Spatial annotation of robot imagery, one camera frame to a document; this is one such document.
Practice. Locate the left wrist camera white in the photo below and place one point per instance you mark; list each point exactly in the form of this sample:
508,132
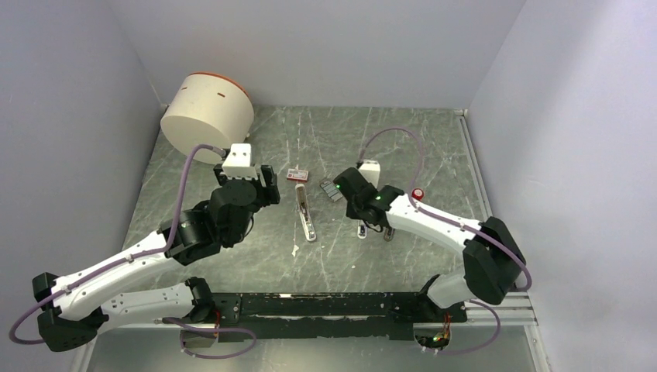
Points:
238,163

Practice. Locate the cardboard tray with staples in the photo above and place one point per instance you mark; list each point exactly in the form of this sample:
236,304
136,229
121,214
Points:
331,190

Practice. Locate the red white staple box sleeve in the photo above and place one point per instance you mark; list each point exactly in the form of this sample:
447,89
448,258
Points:
297,175

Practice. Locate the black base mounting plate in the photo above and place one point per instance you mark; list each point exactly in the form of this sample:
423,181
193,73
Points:
329,315

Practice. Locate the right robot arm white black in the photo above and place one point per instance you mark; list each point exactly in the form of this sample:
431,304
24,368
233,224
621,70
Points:
492,261

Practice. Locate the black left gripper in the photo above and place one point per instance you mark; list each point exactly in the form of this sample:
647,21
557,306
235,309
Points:
270,179

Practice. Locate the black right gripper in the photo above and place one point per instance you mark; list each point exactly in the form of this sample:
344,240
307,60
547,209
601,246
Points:
351,211

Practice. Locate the aluminium rail frame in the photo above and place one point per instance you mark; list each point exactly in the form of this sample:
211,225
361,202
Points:
492,262

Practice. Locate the red black stamp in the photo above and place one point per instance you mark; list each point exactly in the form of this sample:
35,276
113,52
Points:
418,194

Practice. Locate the long white stapler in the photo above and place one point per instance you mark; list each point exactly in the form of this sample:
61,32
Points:
303,211

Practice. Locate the beige brown small stapler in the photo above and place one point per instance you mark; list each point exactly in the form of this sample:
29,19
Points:
389,234

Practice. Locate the cream cylindrical drum orange rim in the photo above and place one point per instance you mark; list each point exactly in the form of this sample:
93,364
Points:
208,109

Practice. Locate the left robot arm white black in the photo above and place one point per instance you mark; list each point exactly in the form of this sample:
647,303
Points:
75,308

